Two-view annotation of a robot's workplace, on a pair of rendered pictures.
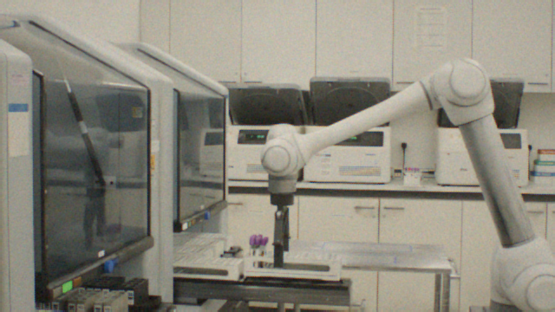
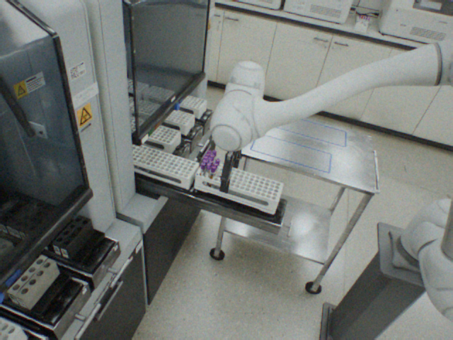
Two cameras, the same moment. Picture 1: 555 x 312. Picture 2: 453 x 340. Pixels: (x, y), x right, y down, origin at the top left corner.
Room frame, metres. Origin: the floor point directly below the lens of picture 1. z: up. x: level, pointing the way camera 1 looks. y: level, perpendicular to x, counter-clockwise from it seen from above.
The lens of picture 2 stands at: (1.35, -0.04, 1.64)
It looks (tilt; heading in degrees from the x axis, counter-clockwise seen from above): 40 degrees down; 3
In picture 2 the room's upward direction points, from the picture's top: 9 degrees clockwise
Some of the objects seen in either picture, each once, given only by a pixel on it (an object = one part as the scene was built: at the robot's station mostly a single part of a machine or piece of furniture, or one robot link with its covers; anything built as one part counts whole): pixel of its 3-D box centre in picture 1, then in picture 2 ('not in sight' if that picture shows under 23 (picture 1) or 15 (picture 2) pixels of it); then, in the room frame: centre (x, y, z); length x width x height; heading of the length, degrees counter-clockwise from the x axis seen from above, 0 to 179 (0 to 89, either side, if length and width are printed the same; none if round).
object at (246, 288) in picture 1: (250, 289); (200, 190); (2.21, 0.08, 0.78); 0.73 x 0.14 x 0.09; 80
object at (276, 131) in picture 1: (282, 149); (244, 91); (2.18, -0.02, 1.23); 0.13 x 0.11 x 0.16; 175
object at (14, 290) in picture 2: (107, 308); (31, 280); (1.71, 0.41, 0.85); 0.12 x 0.02 x 0.06; 170
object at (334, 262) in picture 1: (293, 264); (238, 185); (2.19, -0.06, 0.86); 0.30 x 0.10 x 0.06; 80
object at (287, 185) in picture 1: (282, 184); not in sight; (2.20, -0.02, 1.12); 0.09 x 0.09 x 0.06
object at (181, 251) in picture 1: (168, 257); (144, 134); (2.42, 0.37, 0.83); 0.30 x 0.10 x 0.06; 80
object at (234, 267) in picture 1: (195, 269); (157, 165); (2.24, 0.25, 0.83); 0.30 x 0.10 x 0.06; 80
